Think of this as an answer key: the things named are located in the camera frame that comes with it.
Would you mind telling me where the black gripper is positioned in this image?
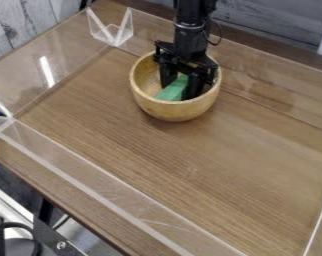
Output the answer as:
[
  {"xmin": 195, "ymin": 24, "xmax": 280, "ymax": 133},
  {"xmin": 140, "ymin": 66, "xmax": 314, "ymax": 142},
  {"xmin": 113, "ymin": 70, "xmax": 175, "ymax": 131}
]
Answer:
[{"xmin": 153, "ymin": 21, "xmax": 219, "ymax": 100}]

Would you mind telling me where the green rectangular block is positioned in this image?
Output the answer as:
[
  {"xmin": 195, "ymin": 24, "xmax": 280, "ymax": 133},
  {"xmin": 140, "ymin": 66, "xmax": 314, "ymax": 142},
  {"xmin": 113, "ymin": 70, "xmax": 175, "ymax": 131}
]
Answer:
[{"xmin": 153, "ymin": 74, "xmax": 188, "ymax": 101}]

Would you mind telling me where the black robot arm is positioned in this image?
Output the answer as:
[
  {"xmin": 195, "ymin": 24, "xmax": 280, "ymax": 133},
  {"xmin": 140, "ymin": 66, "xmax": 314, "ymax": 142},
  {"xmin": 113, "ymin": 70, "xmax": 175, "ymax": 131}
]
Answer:
[{"xmin": 153, "ymin": 0, "xmax": 219, "ymax": 100}]

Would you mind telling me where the brown wooden bowl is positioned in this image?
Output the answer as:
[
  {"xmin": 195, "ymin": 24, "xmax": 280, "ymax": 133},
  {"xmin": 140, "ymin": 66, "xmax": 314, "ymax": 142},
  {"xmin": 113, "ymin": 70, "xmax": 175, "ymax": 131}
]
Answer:
[{"xmin": 129, "ymin": 51, "xmax": 223, "ymax": 122}]

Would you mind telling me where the black table leg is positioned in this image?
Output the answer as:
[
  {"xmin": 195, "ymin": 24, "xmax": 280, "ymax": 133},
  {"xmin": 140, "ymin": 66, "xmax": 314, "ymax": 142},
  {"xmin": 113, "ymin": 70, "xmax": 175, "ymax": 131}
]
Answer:
[{"xmin": 38, "ymin": 199, "xmax": 54, "ymax": 225}]

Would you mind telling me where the black metal clamp plate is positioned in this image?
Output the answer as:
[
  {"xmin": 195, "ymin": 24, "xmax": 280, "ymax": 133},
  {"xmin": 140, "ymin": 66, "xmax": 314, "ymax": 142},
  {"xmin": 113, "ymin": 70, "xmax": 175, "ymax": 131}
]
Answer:
[{"xmin": 33, "ymin": 223, "xmax": 88, "ymax": 256}]

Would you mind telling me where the clear acrylic corner bracket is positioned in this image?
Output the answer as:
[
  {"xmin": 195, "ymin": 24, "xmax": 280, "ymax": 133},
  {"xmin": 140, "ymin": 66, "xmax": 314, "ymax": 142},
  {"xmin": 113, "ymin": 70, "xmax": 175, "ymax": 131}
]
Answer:
[{"xmin": 85, "ymin": 8, "xmax": 133, "ymax": 47}]

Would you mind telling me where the black cable loop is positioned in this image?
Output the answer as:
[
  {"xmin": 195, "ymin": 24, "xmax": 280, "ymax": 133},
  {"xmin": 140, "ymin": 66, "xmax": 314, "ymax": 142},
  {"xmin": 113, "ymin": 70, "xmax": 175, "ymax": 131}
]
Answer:
[{"xmin": 0, "ymin": 222, "xmax": 42, "ymax": 256}]

